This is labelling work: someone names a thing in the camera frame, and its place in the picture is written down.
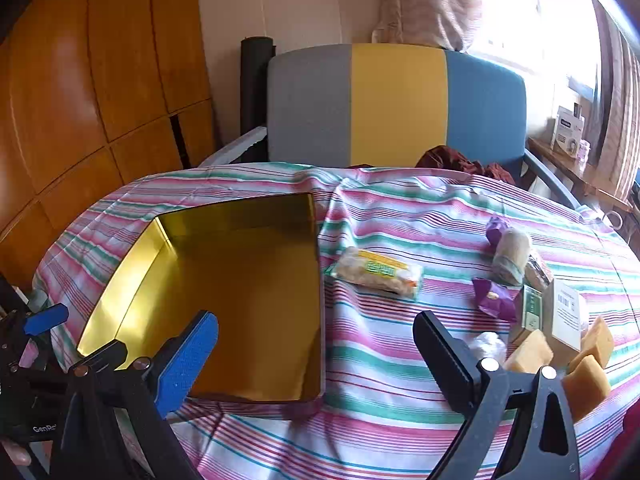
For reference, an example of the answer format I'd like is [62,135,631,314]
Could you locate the gold tin box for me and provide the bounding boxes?
[76,191,328,405]

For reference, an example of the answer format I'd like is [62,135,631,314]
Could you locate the clear plastic packet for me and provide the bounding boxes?
[460,331,508,366]

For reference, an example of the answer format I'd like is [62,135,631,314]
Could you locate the clear-wrapped beige roll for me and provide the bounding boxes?
[492,227,532,286]

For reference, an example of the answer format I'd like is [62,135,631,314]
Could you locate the snack packet with green label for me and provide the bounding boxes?
[325,246,425,302]

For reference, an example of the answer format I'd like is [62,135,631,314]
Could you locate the striped tablecloth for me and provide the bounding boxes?
[32,162,640,480]

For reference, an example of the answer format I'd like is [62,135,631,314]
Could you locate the yellow sponge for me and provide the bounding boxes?
[561,355,612,421]
[570,316,615,371]
[502,329,554,375]

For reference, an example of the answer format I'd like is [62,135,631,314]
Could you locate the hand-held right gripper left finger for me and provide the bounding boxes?
[50,310,221,480]

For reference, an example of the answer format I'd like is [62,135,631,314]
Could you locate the pink striped curtain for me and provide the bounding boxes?
[590,0,640,201]

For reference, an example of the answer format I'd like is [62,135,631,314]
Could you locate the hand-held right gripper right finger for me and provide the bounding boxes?
[412,310,583,480]

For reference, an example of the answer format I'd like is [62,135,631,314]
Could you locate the grey yellow blue chair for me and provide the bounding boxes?
[200,42,596,211]

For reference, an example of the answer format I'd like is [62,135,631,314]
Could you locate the beige cardboard box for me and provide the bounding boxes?
[542,278,588,353]

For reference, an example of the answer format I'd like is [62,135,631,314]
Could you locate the window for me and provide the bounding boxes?
[475,0,601,106]

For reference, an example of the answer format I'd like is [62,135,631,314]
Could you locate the green and white box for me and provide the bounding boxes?
[509,285,548,346]

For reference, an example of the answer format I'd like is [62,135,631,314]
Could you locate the silver foil packet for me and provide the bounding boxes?
[525,250,553,291]

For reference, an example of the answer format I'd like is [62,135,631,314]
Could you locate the black rolled mat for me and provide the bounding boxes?
[240,36,277,163]

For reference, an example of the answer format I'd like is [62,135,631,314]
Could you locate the wooden desk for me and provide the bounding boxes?
[527,137,633,211]

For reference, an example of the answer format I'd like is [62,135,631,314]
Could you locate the white product box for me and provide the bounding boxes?
[550,106,586,153]

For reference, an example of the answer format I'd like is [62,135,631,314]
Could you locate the pink patterned curtain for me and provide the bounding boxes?
[372,0,483,53]

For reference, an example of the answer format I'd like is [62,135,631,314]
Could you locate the purple snack packet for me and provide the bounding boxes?
[484,214,511,258]
[472,277,518,322]

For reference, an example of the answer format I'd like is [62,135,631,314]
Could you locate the dark red cloth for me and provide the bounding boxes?
[350,145,516,186]

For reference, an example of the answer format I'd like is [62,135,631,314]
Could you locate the person's left hand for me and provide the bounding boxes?
[0,440,33,468]

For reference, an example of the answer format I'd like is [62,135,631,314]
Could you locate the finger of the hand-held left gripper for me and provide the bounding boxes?
[2,303,70,337]

